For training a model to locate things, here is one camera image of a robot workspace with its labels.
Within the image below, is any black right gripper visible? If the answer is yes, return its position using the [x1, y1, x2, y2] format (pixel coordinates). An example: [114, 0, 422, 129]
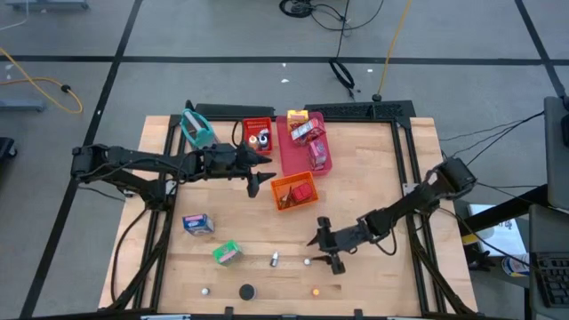
[306, 216, 370, 276]

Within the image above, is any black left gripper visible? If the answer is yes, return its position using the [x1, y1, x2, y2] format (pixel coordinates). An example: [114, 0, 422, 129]
[204, 144, 276, 199]

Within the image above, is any brown snack wrapper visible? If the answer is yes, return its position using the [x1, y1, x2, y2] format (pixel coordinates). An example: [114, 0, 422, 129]
[278, 186, 294, 209]

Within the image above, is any red small box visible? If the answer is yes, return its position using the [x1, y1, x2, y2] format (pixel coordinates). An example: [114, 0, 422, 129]
[291, 182, 314, 202]

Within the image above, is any pink snack box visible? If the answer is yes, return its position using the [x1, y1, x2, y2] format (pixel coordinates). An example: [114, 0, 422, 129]
[308, 138, 329, 172]

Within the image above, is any red snack box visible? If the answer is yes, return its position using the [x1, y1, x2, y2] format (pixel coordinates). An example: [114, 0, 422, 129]
[291, 117, 327, 147]

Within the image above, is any yellow pops cereal box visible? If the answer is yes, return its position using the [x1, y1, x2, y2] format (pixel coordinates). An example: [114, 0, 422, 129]
[286, 109, 310, 132]

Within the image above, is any blue snack box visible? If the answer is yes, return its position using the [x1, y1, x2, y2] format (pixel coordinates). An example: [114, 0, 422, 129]
[182, 213, 215, 236]

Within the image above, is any green snack box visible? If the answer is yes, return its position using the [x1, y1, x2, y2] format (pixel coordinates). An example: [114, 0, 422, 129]
[212, 239, 244, 266]

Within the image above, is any orange plastic basket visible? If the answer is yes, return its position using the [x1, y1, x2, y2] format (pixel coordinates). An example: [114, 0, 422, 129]
[269, 171, 320, 212]

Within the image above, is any pink plastic tray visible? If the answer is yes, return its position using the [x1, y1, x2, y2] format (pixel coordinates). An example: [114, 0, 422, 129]
[275, 111, 333, 178]

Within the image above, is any red mesh plastic basket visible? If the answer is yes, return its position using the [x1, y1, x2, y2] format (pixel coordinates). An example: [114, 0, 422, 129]
[242, 116, 274, 156]

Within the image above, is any short black ridged panel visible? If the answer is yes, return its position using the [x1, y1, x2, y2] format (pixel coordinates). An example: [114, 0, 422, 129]
[195, 103, 276, 118]

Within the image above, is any teal-rimmed mesh strainer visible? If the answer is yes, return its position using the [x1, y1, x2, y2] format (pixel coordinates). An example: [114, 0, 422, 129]
[180, 108, 219, 150]

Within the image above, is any long black perforated panel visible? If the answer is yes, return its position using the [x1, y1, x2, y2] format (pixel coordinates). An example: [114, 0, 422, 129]
[303, 100, 417, 121]

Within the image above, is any white paper sheet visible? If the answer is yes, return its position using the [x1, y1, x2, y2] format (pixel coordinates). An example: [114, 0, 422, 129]
[469, 203, 529, 258]

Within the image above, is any black keyboard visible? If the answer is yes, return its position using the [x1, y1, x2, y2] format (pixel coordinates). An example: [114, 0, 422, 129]
[534, 252, 569, 309]

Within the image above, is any grey-blue floor bar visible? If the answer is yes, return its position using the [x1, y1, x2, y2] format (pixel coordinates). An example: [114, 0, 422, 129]
[0, 98, 47, 113]
[6, 0, 90, 12]

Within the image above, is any grey monitor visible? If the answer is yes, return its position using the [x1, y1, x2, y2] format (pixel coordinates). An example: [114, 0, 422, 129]
[542, 95, 569, 210]

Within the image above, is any black caster foot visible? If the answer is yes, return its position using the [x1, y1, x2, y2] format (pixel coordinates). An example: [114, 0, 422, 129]
[0, 136, 18, 161]

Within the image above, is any black looped floor cable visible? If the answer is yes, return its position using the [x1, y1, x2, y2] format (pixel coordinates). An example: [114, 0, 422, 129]
[328, 0, 357, 100]

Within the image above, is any coiled black floor cable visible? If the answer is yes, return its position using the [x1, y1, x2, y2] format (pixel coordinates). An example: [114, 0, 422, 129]
[278, 0, 386, 32]

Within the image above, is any yellow floor cable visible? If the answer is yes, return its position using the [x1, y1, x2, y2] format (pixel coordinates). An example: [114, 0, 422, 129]
[0, 46, 84, 115]
[375, 0, 413, 102]

